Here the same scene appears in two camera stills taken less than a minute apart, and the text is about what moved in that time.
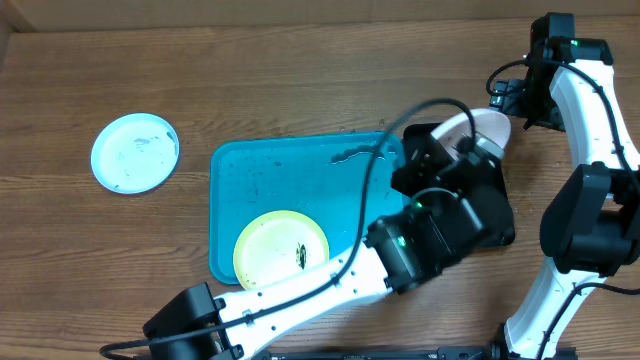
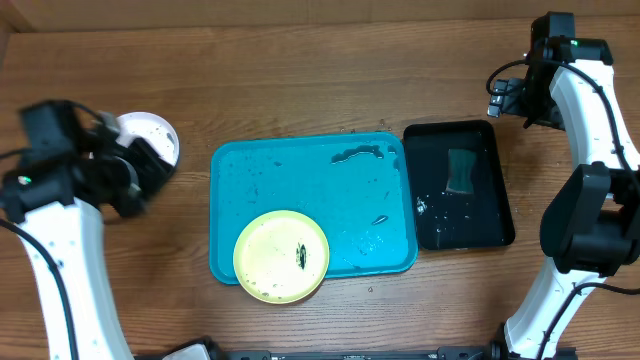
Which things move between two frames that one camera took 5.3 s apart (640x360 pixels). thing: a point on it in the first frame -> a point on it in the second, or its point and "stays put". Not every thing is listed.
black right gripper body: x=533 y=102 stays put
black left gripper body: x=429 y=201 -> x=134 y=178
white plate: x=492 y=124 -> x=153 y=129
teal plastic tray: x=324 y=176 stays put
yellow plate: x=277 y=245 stays put
